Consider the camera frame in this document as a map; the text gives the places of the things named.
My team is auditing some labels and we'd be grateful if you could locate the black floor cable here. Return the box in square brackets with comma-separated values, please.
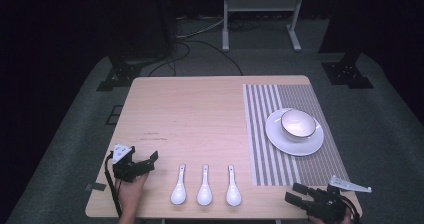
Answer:
[147, 39, 245, 78]

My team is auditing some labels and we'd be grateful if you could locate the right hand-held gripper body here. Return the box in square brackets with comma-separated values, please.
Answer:
[305, 175, 373, 222]

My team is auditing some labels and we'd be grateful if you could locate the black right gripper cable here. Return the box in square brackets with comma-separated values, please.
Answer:
[342, 196, 363, 224]

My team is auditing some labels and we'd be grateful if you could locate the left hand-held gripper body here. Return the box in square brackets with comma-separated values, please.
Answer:
[111, 143, 141, 184]

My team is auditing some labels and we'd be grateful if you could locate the person's right hand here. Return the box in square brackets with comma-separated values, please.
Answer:
[308, 213, 355, 224]

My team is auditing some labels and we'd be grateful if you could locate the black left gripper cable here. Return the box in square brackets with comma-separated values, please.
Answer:
[104, 151, 123, 219]

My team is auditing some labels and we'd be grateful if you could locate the black stand base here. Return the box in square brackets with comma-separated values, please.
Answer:
[96, 55, 145, 92]
[320, 50, 375, 90]

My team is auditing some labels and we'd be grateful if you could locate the white metal stand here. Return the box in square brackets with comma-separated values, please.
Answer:
[221, 0, 307, 54]

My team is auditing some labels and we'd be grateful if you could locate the dark tape strip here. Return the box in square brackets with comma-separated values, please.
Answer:
[84, 182, 108, 193]

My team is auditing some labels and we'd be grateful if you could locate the white bowl with dark rim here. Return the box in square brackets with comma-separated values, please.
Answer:
[280, 108, 317, 142]

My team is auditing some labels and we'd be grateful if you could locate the grey floor cable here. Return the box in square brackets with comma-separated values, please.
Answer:
[175, 16, 225, 40]

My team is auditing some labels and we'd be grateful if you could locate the grey striped placemat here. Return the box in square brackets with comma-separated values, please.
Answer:
[242, 83, 351, 187]

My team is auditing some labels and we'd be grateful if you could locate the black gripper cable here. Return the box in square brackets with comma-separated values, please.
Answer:
[342, 196, 363, 224]
[104, 151, 123, 219]

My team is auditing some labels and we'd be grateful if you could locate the white ceramic soup spoon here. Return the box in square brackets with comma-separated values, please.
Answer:
[225, 164, 243, 208]
[196, 164, 214, 207]
[170, 163, 188, 206]

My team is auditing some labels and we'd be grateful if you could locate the white round plate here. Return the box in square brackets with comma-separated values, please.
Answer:
[264, 107, 325, 158]

